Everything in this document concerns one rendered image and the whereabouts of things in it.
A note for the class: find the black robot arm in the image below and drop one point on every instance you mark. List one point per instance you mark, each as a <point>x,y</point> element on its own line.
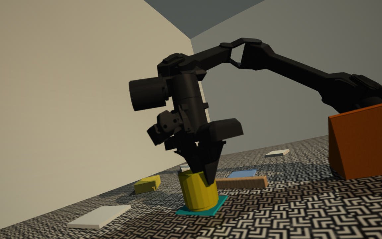
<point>178,77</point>

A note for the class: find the yellow cup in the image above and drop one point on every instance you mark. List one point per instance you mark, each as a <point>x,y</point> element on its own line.
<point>198,195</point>

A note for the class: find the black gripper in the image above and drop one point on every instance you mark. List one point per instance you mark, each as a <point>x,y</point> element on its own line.
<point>204,157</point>

